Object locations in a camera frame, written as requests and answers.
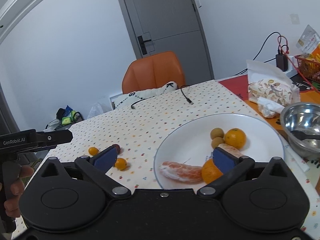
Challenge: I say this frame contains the small kumquat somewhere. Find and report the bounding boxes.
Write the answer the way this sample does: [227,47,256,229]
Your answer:
[88,147,99,156]
[114,158,127,171]

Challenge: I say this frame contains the large orange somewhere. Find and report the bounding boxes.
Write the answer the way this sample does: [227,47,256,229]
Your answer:
[201,159,223,184]

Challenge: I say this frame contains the dark red hawthorn fruit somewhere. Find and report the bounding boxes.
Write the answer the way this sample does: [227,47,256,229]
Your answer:
[112,144,121,154]

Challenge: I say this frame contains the small orange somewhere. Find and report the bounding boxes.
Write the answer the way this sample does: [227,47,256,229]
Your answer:
[224,128,247,150]

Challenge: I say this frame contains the brown longan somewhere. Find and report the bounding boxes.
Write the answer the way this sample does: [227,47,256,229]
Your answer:
[211,137,225,149]
[210,127,225,140]

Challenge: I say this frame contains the peeled orange segment piece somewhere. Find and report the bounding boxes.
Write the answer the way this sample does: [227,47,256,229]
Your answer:
[159,161,202,183]

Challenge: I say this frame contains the person's left hand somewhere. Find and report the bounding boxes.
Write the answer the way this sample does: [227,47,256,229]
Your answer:
[1,165,34,218]

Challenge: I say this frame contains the white plate with blue rim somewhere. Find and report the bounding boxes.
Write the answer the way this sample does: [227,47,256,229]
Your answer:
[154,114,284,191]

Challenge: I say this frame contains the dotted white tablecloth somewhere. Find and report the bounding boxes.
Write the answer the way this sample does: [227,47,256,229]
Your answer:
[19,81,319,239]

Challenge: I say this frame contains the clear plastic bag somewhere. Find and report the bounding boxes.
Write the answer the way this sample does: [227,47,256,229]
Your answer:
[87,102,104,119]

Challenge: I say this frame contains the black rack with clutter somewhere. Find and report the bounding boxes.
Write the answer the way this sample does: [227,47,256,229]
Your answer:
[43,106,84,132]

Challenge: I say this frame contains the black plastic spoon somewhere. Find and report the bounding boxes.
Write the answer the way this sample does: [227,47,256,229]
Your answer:
[291,131,320,141]

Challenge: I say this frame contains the white cushion with black letters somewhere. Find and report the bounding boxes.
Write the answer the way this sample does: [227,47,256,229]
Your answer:
[113,81,178,109]

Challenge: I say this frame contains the floral tissue pack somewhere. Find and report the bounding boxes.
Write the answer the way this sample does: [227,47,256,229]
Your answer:
[248,79,300,119]

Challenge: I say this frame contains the orange red table mat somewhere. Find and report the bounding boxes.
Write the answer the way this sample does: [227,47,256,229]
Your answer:
[220,75,319,131]

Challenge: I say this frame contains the stainless steel bowl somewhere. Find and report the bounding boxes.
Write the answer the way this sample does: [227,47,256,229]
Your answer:
[280,102,319,158]

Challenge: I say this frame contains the white paper bag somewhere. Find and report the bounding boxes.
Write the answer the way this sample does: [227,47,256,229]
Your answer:
[246,60,293,86]

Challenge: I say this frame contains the orange leather chair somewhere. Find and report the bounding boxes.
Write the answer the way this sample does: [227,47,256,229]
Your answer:
[121,51,186,94]

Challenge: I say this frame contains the white power strip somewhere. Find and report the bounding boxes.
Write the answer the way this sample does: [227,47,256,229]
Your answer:
[285,56,298,78]

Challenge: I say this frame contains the black power adapter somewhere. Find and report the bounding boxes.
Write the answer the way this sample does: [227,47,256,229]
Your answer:
[276,54,288,72]

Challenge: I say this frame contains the red plastic basket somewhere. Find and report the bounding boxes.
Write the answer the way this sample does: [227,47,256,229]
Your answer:
[295,55,320,83]

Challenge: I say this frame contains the snack bag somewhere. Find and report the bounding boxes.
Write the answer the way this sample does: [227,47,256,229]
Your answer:
[296,24,319,57]

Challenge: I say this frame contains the grey door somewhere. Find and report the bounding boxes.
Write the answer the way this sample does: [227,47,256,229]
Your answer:
[119,0,214,85]

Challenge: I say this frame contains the black USB cable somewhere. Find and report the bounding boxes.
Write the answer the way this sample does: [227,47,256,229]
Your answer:
[130,84,194,110]

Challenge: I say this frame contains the black door handle lock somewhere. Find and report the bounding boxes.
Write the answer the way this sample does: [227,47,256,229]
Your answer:
[137,35,152,55]

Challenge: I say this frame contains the red cable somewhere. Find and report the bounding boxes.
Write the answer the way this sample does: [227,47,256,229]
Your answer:
[277,35,320,95]

